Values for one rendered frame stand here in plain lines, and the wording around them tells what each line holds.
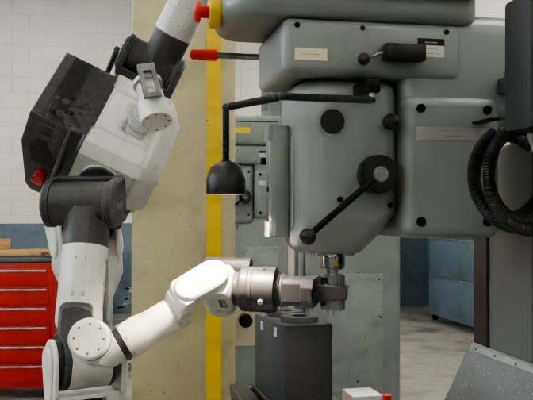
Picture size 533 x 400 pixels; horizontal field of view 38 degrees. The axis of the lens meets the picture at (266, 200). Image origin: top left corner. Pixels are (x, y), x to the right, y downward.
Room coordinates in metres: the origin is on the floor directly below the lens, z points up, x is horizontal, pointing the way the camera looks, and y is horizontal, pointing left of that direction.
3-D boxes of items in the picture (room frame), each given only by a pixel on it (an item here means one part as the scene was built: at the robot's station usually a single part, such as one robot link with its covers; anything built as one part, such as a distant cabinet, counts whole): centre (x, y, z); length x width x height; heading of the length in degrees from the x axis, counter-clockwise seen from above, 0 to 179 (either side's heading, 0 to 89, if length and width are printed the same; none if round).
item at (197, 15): (1.44, 0.12, 1.76); 0.04 x 0.03 x 0.04; 12
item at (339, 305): (1.49, -0.13, 1.23); 0.05 x 0.05 x 0.06
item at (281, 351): (1.89, -0.06, 1.04); 0.22 x 0.12 x 0.20; 19
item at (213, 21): (1.44, 0.10, 1.76); 0.06 x 0.02 x 0.06; 12
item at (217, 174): (1.42, 0.07, 1.45); 0.07 x 0.07 x 0.06
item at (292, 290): (1.51, -0.04, 1.23); 0.13 x 0.12 x 0.10; 169
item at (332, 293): (1.46, -0.12, 1.23); 0.06 x 0.02 x 0.03; 79
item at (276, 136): (1.47, -0.02, 1.45); 0.04 x 0.04 x 0.21; 12
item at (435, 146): (1.53, -0.32, 1.47); 0.24 x 0.19 x 0.26; 12
